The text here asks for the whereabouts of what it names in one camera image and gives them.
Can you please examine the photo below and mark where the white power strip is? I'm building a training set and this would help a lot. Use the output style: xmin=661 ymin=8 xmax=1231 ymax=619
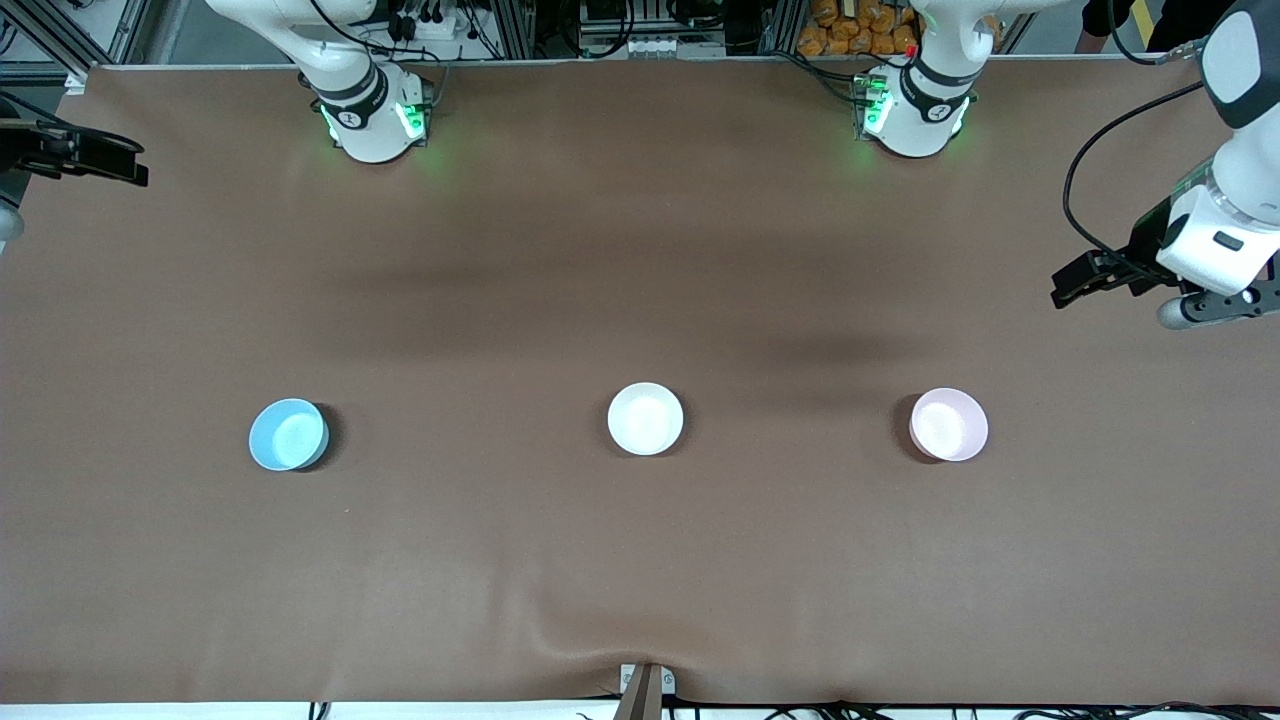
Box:
xmin=385 ymin=0 xmax=471 ymax=41

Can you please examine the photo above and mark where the white bowl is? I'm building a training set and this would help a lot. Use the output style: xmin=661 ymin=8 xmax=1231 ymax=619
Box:
xmin=607 ymin=382 xmax=685 ymax=457

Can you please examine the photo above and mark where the person in black clothing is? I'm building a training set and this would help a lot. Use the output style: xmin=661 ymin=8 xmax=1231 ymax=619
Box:
xmin=1078 ymin=0 xmax=1233 ymax=54

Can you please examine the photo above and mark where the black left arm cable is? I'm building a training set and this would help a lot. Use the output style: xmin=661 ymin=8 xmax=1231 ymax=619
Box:
xmin=1062 ymin=0 xmax=1208 ymax=269

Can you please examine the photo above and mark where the metal clamp bracket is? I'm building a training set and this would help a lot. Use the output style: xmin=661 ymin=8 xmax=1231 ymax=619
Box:
xmin=616 ymin=662 xmax=678 ymax=720

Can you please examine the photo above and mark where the pink bowl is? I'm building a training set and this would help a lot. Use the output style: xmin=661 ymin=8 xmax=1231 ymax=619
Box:
xmin=909 ymin=388 xmax=989 ymax=463

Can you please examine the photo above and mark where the blue bowl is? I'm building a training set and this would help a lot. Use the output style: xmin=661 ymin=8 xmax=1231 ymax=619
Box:
xmin=248 ymin=398 xmax=330 ymax=472

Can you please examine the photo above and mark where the brown table mat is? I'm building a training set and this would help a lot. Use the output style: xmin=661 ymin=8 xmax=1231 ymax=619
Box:
xmin=0 ymin=55 xmax=1280 ymax=707

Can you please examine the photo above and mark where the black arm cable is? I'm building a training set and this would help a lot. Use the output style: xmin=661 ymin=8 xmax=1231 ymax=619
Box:
xmin=1062 ymin=0 xmax=1208 ymax=269
xmin=0 ymin=92 xmax=146 ymax=153

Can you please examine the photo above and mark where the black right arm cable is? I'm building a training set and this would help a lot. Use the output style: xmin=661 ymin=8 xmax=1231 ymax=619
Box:
xmin=0 ymin=92 xmax=146 ymax=153

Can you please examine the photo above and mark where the orange objects pile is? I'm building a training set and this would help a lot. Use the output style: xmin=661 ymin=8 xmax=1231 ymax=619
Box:
xmin=797 ymin=0 xmax=923 ymax=58

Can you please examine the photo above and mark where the grey metal equipment box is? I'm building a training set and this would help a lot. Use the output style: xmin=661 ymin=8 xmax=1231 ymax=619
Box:
xmin=578 ymin=0 xmax=731 ymax=39

